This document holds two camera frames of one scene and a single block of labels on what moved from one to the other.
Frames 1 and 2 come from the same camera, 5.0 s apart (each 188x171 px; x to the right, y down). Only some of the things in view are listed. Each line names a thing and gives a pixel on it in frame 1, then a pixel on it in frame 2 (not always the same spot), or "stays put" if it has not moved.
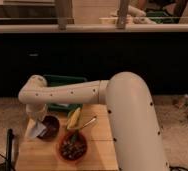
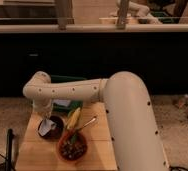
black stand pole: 10,137 stays put
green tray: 53,80 stays put
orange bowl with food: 72,146 stays put
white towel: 36,130 -> 46,126
